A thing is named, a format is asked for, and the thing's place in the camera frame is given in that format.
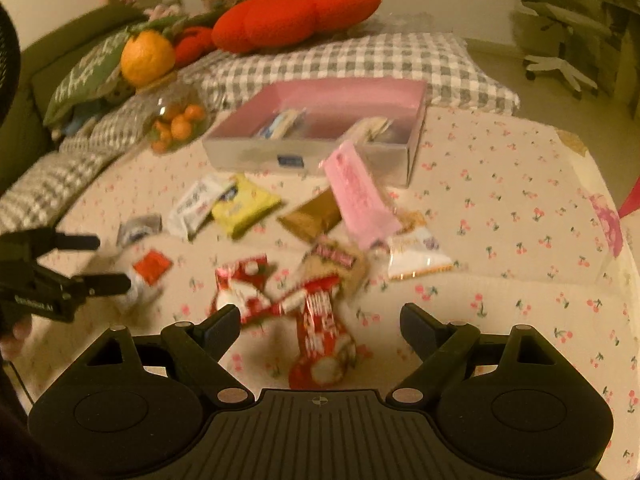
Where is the white packet with red label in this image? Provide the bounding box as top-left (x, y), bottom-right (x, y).
top-left (115, 249), bottom-right (174, 314)

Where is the red white candy bag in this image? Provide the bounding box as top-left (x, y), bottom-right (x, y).
top-left (270, 274), bottom-right (357, 390)
top-left (210, 254), bottom-right (272, 324)

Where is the small grey silver packet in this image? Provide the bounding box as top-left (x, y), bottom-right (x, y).
top-left (116, 214), bottom-right (163, 248)

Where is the white orange cracker packet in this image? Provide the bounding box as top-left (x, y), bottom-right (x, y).
top-left (386, 211), bottom-right (454, 281)

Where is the tan beef snack packet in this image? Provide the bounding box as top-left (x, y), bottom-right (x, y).
top-left (296, 235), bottom-right (370, 300)

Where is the white monkey snack packet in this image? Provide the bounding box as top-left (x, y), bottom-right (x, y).
top-left (163, 174), bottom-right (234, 240)

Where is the pink wafer snack packet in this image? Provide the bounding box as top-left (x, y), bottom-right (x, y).
top-left (320, 141), bottom-right (402, 250)

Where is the yellow snack packet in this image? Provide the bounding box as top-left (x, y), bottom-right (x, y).
top-left (212, 174), bottom-right (282, 238)

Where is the person's left hand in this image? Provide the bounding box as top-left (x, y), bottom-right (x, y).
top-left (0, 314), bottom-right (32, 362)

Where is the cherry print tablecloth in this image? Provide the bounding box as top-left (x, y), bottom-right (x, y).
top-left (13, 108), bottom-right (639, 479)

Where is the green white patterned pillow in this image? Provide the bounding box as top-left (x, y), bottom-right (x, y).
top-left (43, 27), bottom-right (131, 127)

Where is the brown gold snack packet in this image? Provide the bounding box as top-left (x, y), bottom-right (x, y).
top-left (278, 188), bottom-right (342, 243)

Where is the grey checked quilt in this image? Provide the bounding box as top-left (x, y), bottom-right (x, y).
top-left (1, 32), bottom-right (521, 233)

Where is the dark green sofa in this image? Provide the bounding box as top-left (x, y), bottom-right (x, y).
top-left (1, 4), bottom-right (146, 191)

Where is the glass jar with tangerines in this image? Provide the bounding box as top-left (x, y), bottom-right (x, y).
top-left (145, 79), bottom-right (210, 155)

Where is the large orange citrus fruit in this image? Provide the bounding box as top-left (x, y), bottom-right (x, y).
top-left (120, 29), bottom-right (176, 89)

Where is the beige packet in box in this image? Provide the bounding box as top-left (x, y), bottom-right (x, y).
top-left (341, 116), bottom-right (393, 144)

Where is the blue white packet in box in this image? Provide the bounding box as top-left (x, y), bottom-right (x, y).
top-left (255, 108), bottom-right (306, 140)

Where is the red box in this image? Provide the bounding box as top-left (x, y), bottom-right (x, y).
top-left (618, 186), bottom-right (640, 218)

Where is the pink and silver box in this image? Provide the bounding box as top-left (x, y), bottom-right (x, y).
top-left (203, 78), bottom-right (431, 188)

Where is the small red tomato cushion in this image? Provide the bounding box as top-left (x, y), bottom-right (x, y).
top-left (174, 26), bottom-right (216, 68)

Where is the large red tomato cushion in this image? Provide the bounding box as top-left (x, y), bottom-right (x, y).
top-left (212, 0), bottom-right (382, 54)

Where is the white office chair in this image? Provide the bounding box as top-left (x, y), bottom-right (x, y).
top-left (520, 0), bottom-right (613, 100)

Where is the wooden desk with shelves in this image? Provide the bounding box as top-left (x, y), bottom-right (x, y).
top-left (597, 0), bottom-right (639, 122)

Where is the black cable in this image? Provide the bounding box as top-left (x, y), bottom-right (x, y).
top-left (3, 358), bottom-right (36, 406)

